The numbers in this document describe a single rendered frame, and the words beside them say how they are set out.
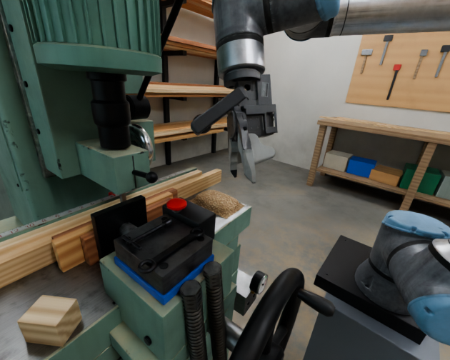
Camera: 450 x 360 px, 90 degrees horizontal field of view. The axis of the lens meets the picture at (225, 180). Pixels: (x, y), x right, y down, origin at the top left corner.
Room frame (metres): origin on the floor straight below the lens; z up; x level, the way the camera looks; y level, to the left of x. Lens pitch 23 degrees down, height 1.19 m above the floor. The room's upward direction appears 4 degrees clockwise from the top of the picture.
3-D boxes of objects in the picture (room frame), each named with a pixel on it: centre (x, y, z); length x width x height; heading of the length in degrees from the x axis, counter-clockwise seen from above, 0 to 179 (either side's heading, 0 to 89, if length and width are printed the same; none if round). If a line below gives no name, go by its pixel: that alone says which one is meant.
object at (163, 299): (0.26, 0.07, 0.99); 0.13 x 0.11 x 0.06; 145
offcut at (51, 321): (0.18, 0.20, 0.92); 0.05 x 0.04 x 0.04; 87
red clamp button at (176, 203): (0.30, 0.07, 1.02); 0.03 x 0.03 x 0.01
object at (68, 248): (0.36, 0.19, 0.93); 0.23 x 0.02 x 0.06; 145
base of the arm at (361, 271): (0.56, -0.56, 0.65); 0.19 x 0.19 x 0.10
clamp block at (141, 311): (0.26, 0.07, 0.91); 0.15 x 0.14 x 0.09; 145
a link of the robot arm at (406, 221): (0.55, -0.55, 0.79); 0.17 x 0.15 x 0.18; 166
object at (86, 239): (0.36, 0.17, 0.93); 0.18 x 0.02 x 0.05; 145
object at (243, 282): (0.54, -0.06, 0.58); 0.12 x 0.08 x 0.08; 55
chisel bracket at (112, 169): (0.41, 0.22, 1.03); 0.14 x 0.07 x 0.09; 55
